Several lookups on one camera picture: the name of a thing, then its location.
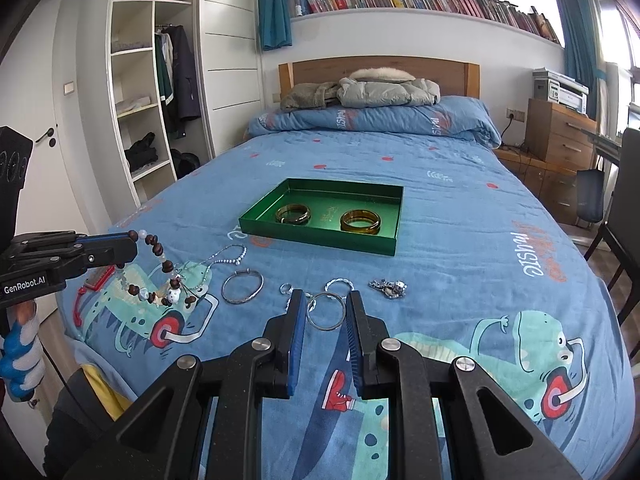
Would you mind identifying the long teal curtain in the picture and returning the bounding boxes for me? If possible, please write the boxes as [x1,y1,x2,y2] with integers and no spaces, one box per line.
[552,0,609,136]

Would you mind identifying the wooden bead bracelet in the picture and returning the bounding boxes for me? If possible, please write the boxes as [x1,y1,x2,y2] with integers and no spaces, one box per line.
[127,230,199,309]

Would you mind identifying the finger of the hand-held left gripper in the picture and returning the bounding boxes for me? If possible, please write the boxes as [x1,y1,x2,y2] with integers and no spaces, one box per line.
[50,244,139,284]
[10,231,139,261]

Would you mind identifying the yellow cloth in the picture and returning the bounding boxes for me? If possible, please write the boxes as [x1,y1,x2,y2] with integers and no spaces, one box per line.
[81,364,132,422]

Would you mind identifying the amber bangle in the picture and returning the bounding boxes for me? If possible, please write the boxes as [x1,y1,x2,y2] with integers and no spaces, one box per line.
[340,210,383,235]

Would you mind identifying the silver bangle with clasp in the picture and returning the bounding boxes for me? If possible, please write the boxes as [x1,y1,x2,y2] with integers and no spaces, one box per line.
[221,270,264,305]

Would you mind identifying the grey down jacket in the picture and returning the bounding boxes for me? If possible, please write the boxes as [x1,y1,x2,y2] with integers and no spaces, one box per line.
[336,66,442,107]

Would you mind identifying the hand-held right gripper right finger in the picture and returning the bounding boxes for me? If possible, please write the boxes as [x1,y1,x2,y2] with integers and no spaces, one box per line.
[346,290,583,480]

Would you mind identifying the silver charm bracelet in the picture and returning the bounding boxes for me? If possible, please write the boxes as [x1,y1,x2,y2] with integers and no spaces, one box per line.
[369,279,408,301]

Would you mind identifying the black bag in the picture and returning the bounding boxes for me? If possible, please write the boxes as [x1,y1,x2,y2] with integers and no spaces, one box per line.
[575,169,606,224]

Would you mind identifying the folded cream cloth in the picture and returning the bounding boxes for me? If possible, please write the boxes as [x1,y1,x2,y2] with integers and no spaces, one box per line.
[116,96,152,114]

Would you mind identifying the dark chair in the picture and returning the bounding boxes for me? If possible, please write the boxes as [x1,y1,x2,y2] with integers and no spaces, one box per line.
[582,127,640,326]

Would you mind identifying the dark brown bangle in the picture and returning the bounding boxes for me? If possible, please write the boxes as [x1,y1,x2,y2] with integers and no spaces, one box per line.
[275,203,312,226]

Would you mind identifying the folded blue duvet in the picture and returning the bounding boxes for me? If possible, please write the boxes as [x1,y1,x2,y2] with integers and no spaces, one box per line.
[246,95,502,149]

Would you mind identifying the black backpack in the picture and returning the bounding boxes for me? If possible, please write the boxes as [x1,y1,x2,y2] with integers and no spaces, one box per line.
[170,149,201,179]

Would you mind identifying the white wardrobe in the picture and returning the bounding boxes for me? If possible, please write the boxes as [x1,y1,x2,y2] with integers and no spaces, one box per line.
[107,0,264,206]

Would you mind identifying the wooden dresser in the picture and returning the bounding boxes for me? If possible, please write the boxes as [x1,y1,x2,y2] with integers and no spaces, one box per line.
[524,97,600,171]

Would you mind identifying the person's left hand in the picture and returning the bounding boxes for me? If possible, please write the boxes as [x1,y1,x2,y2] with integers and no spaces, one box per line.
[0,302,47,404]

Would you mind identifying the dark cloth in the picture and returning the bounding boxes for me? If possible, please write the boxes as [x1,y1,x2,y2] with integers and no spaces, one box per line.
[42,367,133,480]

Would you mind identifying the white door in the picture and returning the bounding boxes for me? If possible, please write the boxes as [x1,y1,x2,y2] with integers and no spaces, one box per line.
[0,0,110,321]

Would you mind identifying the grey desk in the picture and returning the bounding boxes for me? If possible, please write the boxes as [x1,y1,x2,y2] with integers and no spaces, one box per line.
[580,127,626,162]

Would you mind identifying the hanging green white garment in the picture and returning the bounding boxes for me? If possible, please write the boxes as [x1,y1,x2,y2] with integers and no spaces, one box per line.
[153,30,176,137]

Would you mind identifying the white printer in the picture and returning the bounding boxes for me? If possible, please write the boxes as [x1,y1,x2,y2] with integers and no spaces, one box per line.
[531,67,590,113]

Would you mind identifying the grey fleece blanket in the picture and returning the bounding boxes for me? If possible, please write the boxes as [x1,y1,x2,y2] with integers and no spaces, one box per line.
[279,81,346,112]

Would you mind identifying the silver bead necklace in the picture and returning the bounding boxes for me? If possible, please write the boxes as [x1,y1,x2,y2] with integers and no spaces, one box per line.
[180,244,248,293]

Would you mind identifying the black folded clothing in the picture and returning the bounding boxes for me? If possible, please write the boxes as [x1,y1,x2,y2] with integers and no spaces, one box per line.
[124,132,159,172]

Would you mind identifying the wooden headboard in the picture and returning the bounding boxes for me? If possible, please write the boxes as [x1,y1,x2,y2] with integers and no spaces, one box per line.
[278,56,481,111]

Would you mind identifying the green tray box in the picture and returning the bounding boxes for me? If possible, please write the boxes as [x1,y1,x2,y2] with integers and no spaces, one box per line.
[238,178,405,257]

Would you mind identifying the row of books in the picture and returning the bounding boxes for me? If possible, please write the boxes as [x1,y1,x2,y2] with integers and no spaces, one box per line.
[289,0,562,44]

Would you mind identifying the hanging dark jacket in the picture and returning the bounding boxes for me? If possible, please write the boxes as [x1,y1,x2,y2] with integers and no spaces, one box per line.
[162,25,202,122]

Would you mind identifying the low wooden nightstand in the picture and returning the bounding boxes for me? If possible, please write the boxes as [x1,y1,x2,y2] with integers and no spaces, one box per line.
[492,147,583,226]

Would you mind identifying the blue printed blanket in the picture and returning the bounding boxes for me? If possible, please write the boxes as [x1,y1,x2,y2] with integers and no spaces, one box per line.
[55,132,636,480]

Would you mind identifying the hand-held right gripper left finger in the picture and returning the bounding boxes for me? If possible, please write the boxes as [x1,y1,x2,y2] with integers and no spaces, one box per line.
[42,289,306,480]

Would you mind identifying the short teal curtain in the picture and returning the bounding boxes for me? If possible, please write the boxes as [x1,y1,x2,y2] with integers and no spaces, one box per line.
[256,0,293,52]

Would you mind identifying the thin silver bangle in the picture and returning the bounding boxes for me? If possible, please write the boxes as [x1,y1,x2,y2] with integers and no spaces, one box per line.
[306,292,347,331]

